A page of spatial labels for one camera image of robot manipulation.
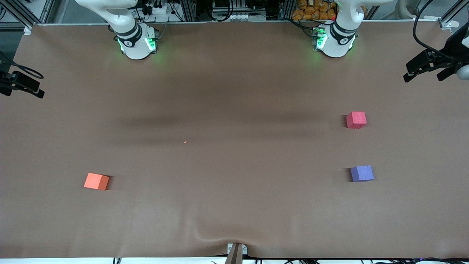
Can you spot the purple foam block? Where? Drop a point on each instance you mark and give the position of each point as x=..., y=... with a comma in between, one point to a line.
x=362, y=173

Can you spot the aluminium frame profile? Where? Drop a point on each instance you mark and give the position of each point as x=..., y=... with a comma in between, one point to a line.
x=22, y=11
x=188, y=10
x=454, y=13

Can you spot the white power strip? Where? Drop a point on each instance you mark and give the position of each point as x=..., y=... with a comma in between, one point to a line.
x=157, y=9

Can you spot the white connector strip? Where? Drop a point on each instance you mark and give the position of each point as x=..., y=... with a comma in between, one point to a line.
x=238, y=17

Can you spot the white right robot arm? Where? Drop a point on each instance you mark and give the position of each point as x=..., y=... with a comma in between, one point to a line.
x=133, y=40

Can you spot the white corner bracket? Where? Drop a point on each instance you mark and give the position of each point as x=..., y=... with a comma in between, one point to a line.
x=449, y=24
x=27, y=30

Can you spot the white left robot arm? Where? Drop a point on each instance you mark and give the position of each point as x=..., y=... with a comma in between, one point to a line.
x=340, y=36

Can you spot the table cover mat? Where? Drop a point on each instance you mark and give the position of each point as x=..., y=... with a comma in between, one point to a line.
x=234, y=91

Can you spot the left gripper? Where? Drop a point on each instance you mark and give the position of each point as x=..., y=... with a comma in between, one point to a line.
x=455, y=51

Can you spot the pink red foam block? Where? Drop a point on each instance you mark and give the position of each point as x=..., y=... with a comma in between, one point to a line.
x=356, y=120

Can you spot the orange foam block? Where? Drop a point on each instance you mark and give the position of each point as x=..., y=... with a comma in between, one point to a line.
x=96, y=181

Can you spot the pile of orange packets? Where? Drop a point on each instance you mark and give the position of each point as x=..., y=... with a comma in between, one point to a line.
x=315, y=10

